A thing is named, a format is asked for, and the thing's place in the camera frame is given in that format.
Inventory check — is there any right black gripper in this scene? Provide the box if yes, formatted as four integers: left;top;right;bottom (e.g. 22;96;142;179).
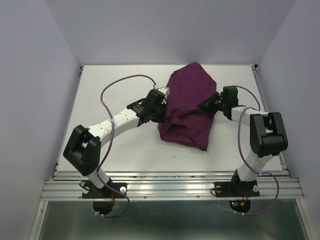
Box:
197;91;227;114

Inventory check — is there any purple surgical drape cloth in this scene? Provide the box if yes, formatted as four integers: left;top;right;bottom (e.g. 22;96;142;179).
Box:
158;62;217;151

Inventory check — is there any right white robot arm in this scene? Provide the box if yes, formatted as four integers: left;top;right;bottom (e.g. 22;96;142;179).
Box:
198;85;289;198

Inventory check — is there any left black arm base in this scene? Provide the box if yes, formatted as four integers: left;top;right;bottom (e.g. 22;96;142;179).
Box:
79;180;125;199

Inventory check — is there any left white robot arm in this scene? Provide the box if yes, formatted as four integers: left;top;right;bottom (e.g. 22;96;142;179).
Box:
63;87;170;198

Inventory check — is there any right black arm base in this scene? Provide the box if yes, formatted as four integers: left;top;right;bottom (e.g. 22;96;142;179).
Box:
210;171;260;198

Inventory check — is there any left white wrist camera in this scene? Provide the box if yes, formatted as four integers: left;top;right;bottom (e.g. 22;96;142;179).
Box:
153;84;170;98

